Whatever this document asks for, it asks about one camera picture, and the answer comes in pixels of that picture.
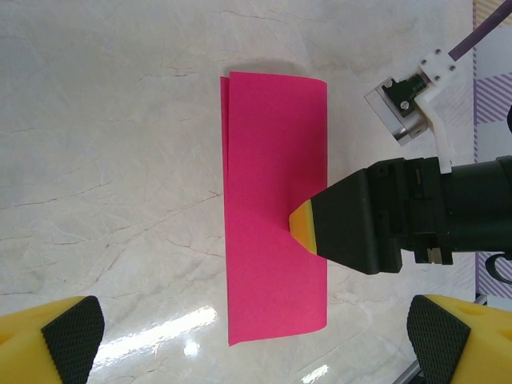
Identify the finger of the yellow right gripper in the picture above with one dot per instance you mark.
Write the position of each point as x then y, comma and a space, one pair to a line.
348, 224

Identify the pink paper sheet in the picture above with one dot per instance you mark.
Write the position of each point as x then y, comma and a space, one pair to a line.
276, 200

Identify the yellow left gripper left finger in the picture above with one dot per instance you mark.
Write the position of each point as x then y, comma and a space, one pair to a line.
36, 344

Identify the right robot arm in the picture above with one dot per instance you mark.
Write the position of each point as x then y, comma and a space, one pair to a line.
480, 204

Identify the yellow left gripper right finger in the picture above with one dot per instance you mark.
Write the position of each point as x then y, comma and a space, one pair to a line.
468, 348

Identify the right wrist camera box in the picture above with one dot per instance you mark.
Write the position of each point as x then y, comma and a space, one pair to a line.
400, 116

